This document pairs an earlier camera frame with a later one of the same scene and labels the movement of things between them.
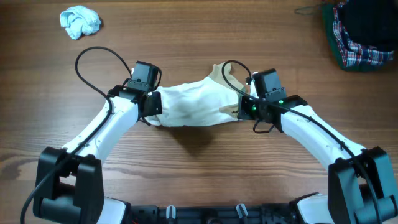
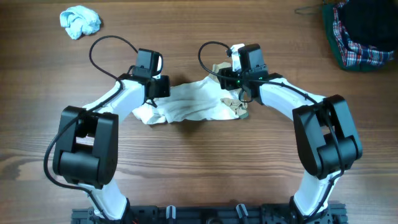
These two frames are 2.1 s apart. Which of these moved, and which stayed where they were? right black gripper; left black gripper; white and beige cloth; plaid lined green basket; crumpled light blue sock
Moved: left black gripper; right black gripper; white and beige cloth
Stayed: crumpled light blue sock; plaid lined green basket
